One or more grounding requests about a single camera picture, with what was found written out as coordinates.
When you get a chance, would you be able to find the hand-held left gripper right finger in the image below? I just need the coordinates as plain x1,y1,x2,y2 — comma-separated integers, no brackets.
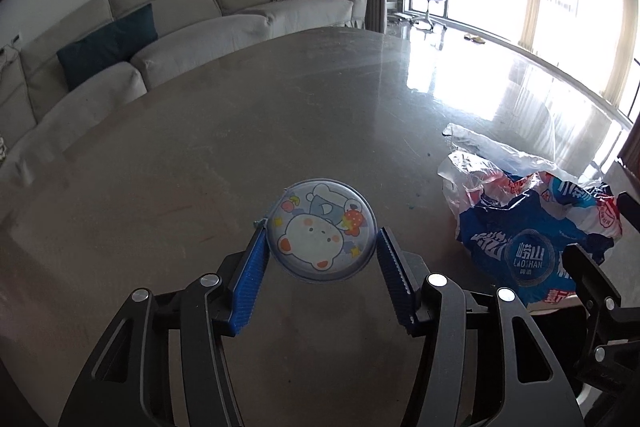
375,226,586,427

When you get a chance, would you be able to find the grey fabric sofa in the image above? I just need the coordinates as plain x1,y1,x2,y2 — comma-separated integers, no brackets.
0,0,369,188

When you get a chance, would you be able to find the round bear print tin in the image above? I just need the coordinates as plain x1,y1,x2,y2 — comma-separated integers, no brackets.
265,178,377,283

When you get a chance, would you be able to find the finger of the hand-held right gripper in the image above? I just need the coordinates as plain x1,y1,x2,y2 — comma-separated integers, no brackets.
617,192,640,242
561,243,640,344

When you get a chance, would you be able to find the office chair with clothes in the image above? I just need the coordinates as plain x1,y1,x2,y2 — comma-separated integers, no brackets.
406,0,451,30

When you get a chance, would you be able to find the large blue printed plastic bag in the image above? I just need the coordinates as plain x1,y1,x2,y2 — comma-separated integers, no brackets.
437,123,626,308

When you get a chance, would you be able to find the teal cushion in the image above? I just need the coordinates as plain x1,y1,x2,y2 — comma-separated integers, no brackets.
56,3,160,92

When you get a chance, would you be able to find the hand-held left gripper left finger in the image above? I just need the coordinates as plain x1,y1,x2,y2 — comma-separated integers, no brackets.
57,224,273,427

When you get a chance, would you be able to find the white sheer curtain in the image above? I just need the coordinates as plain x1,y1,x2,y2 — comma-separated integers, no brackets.
520,0,640,108

